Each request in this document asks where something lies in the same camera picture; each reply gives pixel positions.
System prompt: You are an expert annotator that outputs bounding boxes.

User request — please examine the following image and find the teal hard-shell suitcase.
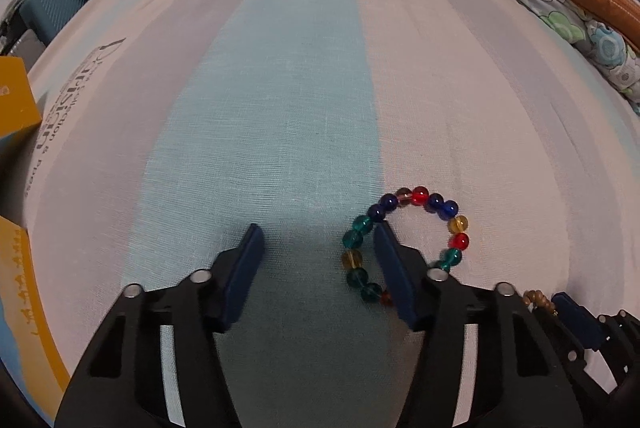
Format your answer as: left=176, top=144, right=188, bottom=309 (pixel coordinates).
left=17, top=0, right=96, bottom=46

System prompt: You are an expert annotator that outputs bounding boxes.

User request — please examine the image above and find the floral patterned blanket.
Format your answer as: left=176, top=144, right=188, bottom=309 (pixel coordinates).
left=502, top=0, right=640, bottom=116

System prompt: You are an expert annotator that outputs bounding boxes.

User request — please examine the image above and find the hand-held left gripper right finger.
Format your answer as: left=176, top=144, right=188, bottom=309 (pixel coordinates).
left=373, top=222, right=585, bottom=428

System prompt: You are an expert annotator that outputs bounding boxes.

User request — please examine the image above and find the striped printed bed sheet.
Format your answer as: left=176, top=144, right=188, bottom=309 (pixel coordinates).
left=20, top=0, right=640, bottom=428

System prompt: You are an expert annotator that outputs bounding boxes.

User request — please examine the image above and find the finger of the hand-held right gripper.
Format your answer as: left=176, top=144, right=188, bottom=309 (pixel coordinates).
left=532, top=311, right=626, bottom=404
left=552, top=292, right=640, bottom=359

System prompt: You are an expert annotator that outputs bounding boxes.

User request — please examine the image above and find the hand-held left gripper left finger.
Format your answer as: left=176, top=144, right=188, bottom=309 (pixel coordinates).
left=54, top=223, right=266, bottom=428

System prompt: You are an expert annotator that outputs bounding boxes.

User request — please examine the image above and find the multicolour glass bead bracelet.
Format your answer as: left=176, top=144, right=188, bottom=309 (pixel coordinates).
left=341, top=185, right=471, bottom=308

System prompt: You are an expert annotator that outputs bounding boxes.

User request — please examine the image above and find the brown wooden bead bracelet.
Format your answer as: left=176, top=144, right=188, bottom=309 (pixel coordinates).
left=522, top=289, right=558, bottom=316

